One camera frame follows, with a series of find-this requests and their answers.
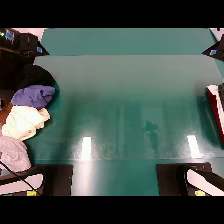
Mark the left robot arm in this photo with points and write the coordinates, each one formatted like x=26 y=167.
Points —
x=20 y=182

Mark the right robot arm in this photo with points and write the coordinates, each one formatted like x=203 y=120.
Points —
x=204 y=178

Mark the purple garment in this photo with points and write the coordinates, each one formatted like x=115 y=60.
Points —
x=31 y=96

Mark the cream garment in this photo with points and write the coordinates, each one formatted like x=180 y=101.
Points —
x=23 y=121

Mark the red garment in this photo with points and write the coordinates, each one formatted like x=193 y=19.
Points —
x=216 y=116

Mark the pale pink garment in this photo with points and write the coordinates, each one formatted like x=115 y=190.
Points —
x=13 y=153

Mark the white garment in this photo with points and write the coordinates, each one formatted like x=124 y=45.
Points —
x=220 y=105

